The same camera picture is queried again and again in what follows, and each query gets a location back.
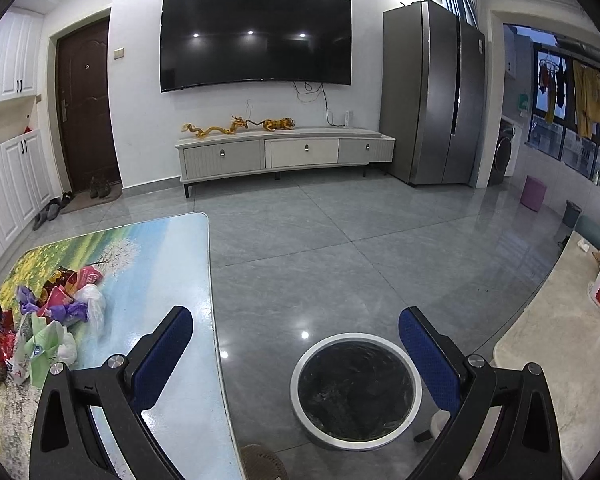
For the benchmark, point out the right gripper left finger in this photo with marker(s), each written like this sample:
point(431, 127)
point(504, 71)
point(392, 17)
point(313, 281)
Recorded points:
point(66, 443)

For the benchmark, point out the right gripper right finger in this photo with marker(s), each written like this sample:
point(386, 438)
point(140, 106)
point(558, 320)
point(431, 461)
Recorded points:
point(511, 411)

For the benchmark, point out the red foil snack bag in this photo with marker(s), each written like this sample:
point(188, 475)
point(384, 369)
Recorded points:
point(7, 337)

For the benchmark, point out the green paper wrapper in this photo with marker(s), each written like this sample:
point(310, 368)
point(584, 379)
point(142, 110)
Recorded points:
point(41, 348)

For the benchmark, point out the pink red snack wrapper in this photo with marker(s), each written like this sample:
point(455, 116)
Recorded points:
point(82, 275)

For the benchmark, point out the purple wrapper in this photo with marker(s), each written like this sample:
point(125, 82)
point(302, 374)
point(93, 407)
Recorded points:
point(59, 306)

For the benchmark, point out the white plastic bag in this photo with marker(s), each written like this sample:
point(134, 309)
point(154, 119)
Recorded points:
point(95, 303)

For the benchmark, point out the round white trash bin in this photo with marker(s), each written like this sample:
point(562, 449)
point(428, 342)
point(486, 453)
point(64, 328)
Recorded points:
point(355, 392)

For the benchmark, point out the beige marble side table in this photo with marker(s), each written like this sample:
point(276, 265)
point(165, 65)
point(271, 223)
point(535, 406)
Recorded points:
point(560, 330)

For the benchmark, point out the grey slippers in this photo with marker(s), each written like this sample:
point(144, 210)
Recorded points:
point(48, 213)

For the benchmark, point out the brown doormat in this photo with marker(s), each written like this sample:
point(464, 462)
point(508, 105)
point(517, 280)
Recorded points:
point(83, 199)

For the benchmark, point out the landscape print table cover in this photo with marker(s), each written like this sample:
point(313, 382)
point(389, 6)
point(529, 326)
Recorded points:
point(148, 268)

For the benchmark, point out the brown shoes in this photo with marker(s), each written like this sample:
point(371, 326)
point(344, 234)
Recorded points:
point(99, 188)

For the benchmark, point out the beige woven stool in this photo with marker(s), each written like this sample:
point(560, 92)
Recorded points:
point(260, 463)

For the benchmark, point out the dark brown entrance door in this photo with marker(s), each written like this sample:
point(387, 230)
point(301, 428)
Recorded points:
point(83, 106)

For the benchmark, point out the dark green small bin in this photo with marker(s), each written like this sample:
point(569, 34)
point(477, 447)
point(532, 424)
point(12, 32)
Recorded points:
point(571, 214)

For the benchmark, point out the grey white TV cabinet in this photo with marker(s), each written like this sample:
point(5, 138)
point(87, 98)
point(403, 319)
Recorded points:
point(220, 156)

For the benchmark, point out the washing machine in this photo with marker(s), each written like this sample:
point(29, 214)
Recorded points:
point(505, 152)

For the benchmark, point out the golden dragon ornament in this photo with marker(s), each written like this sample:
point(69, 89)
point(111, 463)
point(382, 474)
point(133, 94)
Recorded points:
point(238, 123)

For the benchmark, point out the hanging yellow clothes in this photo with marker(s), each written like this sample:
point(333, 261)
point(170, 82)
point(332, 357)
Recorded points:
point(587, 99)

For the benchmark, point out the grey double-door refrigerator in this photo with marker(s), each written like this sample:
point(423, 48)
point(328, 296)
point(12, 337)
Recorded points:
point(433, 93)

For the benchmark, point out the white upper wall cabinet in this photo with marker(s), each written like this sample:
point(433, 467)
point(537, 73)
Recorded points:
point(20, 35)

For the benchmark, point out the black wall television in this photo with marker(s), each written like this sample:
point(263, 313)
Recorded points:
point(204, 42)

